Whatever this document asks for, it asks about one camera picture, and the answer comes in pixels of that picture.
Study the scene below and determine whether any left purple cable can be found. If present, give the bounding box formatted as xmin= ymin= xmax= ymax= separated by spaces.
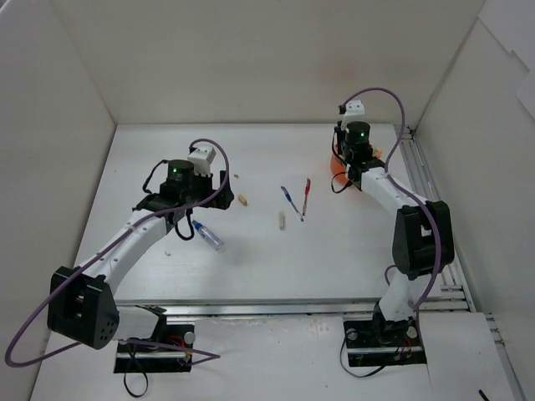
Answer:
xmin=6 ymin=138 xmax=231 ymax=368

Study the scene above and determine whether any aluminium frame rail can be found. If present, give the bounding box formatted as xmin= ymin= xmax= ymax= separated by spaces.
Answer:
xmin=395 ymin=126 xmax=526 ymax=400

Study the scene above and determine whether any orange round divided container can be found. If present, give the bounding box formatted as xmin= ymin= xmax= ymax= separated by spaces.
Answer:
xmin=329 ymin=155 xmax=348 ymax=185

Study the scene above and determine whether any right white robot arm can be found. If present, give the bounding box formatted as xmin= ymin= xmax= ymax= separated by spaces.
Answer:
xmin=332 ymin=121 xmax=455 ymax=345

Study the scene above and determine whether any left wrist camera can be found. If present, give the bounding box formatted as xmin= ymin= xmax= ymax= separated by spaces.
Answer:
xmin=187 ymin=145 xmax=216 ymax=177

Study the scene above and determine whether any small tan eraser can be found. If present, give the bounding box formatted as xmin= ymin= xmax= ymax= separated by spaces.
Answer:
xmin=238 ymin=194 xmax=248 ymax=206

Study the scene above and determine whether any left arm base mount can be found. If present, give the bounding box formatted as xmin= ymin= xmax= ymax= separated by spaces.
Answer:
xmin=113 ymin=323 xmax=196 ymax=375

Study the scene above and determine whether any blue gel pen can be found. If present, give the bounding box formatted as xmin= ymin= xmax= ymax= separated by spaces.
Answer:
xmin=281 ymin=185 xmax=304 ymax=222

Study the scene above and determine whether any purple cable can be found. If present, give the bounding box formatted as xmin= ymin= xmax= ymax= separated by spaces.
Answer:
xmin=6 ymin=138 xmax=231 ymax=368
xmin=340 ymin=87 xmax=443 ymax=310

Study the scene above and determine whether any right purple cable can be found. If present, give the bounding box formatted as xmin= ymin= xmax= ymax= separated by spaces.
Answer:
xmin=340 ymin=87 xmax=443 ymax=310

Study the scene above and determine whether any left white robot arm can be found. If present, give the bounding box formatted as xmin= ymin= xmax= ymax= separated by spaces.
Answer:
xmin=47 ymin=160 xmax=233 ymax=351

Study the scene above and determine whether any clear blue glue bottle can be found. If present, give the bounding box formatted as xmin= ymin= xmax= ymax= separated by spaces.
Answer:
xmin=192 ymin=220 xmax=225 ymax=252

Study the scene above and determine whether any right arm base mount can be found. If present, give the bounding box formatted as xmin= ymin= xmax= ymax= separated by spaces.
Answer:
xmin=342 ymin=319 xmax=427 ymax=368

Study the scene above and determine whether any white eraser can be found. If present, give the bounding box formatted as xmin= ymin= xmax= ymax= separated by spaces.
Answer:
xmin=278 ymin=211 xmax=286 ymax=231

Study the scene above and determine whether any red gel pen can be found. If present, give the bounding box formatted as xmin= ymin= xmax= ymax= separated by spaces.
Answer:
xmin=302 ymin=178 xmax=311 ymax=217

